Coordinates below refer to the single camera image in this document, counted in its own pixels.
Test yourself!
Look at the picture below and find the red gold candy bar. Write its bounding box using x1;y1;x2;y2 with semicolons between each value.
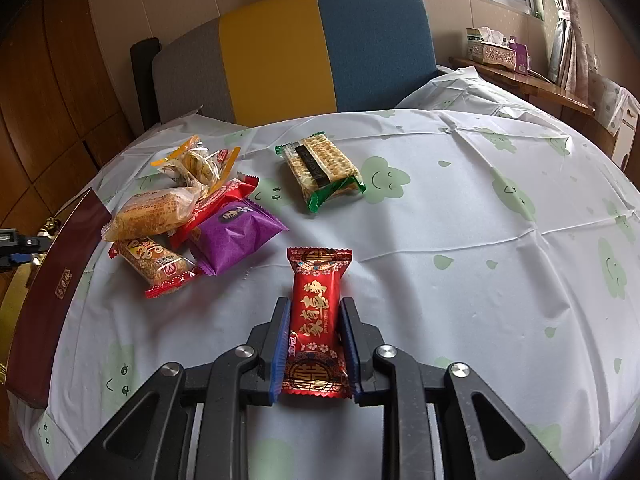
282;247;352;399

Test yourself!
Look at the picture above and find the red white wafer packet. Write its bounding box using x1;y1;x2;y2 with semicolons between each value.
168;174;259;249

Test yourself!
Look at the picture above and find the gold gift box tray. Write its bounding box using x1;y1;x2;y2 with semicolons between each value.
1;217;61;385

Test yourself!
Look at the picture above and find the dark red box lid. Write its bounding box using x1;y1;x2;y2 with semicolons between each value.
4;190;111;410

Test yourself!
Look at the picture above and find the clear brown pastry packet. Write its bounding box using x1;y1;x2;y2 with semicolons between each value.
101;186;202;243

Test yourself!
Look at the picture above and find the red-ended peanut brittle packet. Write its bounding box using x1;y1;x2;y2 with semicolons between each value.
108;237;198;299

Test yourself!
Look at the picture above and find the orange-edged clear cookie packet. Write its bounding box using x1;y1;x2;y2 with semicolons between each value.
151;136;240;197

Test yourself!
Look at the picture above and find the white green-patterned tablecloth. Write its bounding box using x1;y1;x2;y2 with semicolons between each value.
11;72;639;479

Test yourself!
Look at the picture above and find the purple snack packet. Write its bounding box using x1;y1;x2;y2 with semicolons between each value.
188;198;288;276

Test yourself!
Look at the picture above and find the green cracker packet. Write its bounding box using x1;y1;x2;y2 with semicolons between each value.
274;132;367;214

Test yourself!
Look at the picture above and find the wooden side table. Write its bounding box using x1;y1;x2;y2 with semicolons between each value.
449;56;614;158

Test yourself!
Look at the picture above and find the white storage box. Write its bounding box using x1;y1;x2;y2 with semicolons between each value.
588;70;639;170

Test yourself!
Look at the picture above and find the tissue box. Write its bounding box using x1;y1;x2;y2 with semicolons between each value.
466;26;516;70

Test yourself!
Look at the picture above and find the purple small box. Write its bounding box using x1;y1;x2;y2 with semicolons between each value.
509;36;529;75

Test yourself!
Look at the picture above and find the grey yellow blue sofa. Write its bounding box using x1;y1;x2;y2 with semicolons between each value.
130;0;439;128

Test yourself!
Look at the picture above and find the wooden wall cabinet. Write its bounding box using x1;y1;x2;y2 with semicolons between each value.
1;0;134;233

